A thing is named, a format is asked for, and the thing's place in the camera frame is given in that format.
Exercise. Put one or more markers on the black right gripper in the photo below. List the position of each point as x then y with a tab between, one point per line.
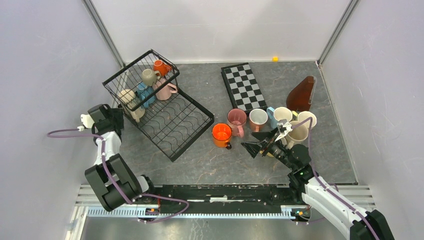
253	148

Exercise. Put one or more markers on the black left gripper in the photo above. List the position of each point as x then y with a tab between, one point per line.
117	113

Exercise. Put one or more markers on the cream mug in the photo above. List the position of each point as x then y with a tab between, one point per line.
130	103

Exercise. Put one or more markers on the salmon pink mug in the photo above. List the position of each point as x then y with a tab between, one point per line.
258	118

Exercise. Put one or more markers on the pink floral mug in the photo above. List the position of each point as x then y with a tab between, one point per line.
237	119

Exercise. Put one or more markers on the light blue mug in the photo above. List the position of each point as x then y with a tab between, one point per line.
277	114

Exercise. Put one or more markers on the blue cup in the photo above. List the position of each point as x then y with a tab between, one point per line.
143	92

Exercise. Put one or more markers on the orange cup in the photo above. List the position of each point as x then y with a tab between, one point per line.
222	133

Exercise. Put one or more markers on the tan tall cup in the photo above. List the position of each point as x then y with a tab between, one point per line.
297	135

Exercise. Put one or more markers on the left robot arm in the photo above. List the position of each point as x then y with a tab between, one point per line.
111	179

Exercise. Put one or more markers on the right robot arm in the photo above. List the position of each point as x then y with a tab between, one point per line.
353	221

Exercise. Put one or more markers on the pale pink mug in rack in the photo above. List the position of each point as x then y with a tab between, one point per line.
167	90

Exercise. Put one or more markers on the black dish rack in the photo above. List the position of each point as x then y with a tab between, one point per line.
173	125

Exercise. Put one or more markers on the beige mug in basket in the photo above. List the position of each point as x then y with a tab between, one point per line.
150	77

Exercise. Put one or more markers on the black white chessboard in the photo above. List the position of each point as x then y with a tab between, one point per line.
242	87

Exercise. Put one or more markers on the brown wedge object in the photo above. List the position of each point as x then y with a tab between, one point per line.
300	98

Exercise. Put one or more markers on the orange mug in basket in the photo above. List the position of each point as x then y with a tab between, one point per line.
161	67

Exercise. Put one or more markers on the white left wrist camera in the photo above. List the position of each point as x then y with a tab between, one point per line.
87	122

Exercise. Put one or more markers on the black wire basket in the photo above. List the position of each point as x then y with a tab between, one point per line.
130	75

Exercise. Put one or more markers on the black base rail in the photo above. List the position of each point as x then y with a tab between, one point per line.
224	199

